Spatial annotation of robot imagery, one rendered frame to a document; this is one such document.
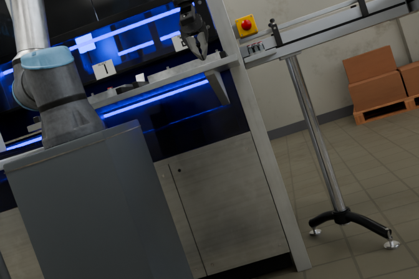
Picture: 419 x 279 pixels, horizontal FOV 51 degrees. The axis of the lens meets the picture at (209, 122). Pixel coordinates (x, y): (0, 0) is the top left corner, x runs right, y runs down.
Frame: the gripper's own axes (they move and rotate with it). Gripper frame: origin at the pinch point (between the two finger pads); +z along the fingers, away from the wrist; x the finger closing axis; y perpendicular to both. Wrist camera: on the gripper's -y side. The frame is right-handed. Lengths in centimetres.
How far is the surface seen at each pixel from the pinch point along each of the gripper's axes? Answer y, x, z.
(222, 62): -12.8, -6.3, 5.0
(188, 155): 27.4, 20.1, 32.6
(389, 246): 25, -43, 90
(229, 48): 27.1, -8.8, -2.2
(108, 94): 1.1, 34.8, 1.3
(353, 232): 51, -35, 91
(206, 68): -12.9, -1.0, 4.9
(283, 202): 28, -10, 62
